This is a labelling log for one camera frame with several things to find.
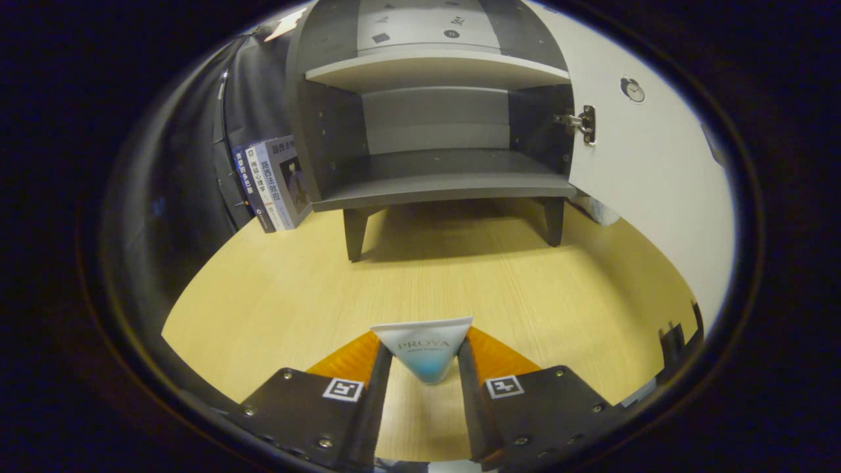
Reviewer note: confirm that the white blue cosmetic tube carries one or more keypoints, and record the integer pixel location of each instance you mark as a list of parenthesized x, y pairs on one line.
[(427, 348)]

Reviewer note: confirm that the grey cover book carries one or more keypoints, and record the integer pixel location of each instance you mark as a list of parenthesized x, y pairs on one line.
[(295, 177)]

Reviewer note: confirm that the thin black stand pole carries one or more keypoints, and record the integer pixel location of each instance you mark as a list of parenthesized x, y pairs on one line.
[(221, 98)]

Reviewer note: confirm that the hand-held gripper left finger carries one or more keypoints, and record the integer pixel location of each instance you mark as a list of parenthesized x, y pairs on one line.
[(376, 401)]

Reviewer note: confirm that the black backdrop cloth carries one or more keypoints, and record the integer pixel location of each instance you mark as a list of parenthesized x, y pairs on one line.
[(190, 164)]

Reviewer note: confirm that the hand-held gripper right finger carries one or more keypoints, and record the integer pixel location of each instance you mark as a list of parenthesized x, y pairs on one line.
[(474, 407)]

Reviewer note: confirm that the grey cabinet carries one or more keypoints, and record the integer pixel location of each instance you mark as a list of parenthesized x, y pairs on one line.
[(433, 174)]

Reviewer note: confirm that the white spine book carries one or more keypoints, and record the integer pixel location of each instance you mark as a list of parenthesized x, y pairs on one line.
[(266, 180)]

